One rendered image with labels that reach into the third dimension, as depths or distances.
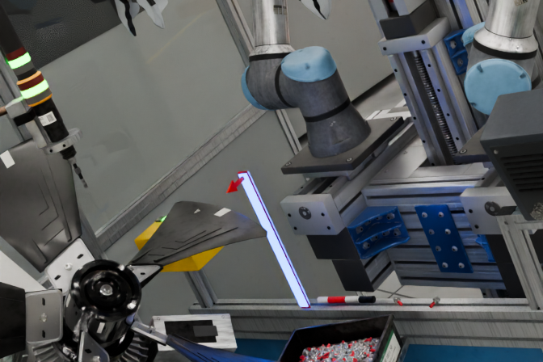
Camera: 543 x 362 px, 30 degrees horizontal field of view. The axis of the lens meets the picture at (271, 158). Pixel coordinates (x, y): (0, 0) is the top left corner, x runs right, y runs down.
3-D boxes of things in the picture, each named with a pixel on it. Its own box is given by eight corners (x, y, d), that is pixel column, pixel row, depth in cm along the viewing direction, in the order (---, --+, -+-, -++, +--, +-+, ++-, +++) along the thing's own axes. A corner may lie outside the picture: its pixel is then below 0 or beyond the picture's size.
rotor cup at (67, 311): (35, 342, 170) (48, 301, 161) (71, 278, 180) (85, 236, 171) (115, 377, 170) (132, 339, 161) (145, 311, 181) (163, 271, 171)
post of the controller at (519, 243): (531, 310, 177) (494, 215, 171) (537, 300, 179) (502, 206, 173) (547, 310, 175) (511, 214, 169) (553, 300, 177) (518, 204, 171)
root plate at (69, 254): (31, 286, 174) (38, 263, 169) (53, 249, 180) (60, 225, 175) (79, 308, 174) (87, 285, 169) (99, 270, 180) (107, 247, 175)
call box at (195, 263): (153, 278, 230) (132, 239, 227) (178, 253, 237) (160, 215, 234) (202, 277, 220) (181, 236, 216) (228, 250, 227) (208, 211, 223)
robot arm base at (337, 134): (334, 128, 249) (319, 93, 246) (382, 124, 239) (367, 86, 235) (299, 159, 240) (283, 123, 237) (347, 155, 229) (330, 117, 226)
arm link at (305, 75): (327, 115, 228) (305, 62, 224) (287, 119, 238) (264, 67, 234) (359, 90, 235) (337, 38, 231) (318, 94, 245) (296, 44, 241)
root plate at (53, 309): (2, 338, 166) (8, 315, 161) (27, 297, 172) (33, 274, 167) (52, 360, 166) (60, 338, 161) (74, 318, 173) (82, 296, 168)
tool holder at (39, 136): (29, 163, 167) (1, 111, 163) (39, 149, 173) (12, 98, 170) (77, 144, 165) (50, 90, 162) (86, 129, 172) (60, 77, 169)
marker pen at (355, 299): (315, 299, 210) (371, 298, 201) (319, 295, 211) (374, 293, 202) (318, 305, 210) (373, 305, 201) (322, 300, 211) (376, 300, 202)
